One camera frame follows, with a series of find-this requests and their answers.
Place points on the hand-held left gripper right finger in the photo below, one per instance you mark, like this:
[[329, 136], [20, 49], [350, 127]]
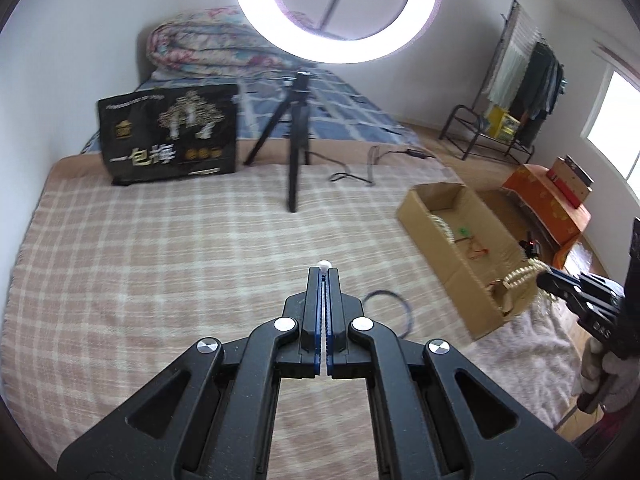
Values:
[[337, 320]]

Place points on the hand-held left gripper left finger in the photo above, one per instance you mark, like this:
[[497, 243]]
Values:
[[312, 320]]

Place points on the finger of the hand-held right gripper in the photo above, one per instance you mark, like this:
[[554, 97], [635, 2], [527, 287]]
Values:
[[570, 278], [562, 295]]

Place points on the cardboard box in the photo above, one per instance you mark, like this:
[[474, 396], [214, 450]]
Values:
[[450, 280]]

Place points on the person's right hand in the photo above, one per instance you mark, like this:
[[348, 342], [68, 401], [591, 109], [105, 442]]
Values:
[[625, 380]]

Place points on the dark thin bangle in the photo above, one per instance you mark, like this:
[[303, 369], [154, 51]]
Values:
[[406, 310]]

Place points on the pale fluffy blanket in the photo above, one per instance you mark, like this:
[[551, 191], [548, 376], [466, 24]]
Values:
[[525, 360]]

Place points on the brown red box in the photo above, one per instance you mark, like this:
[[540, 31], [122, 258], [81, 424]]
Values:
[[570, 180]]

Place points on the black tripod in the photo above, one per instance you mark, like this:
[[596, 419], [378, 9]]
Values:
[[295, 160]]

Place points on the window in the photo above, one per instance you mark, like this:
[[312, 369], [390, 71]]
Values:
[[620, 120]]

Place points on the yellow box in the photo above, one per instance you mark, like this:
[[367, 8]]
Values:
[[502, 122]]

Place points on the beige plaid blanket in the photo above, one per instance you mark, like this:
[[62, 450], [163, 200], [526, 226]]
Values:
[[150, 260]]

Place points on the dark hanging clothes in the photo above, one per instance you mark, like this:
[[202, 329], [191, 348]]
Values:
[[542, 85]]

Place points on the blue patterned bedsheet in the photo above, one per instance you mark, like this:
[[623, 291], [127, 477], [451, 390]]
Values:
[[350, 115]]

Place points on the striped towel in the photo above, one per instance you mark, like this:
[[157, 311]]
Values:
[[515, 55]]

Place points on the black printed bag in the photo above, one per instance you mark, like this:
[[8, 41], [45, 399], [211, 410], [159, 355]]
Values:
[[150, 150]]

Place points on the black metal clothes rack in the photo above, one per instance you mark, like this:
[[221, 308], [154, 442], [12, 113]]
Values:
[[505, 25]]

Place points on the folded floral quilt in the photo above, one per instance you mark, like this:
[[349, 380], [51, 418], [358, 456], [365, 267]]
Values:
[[210, 50]]

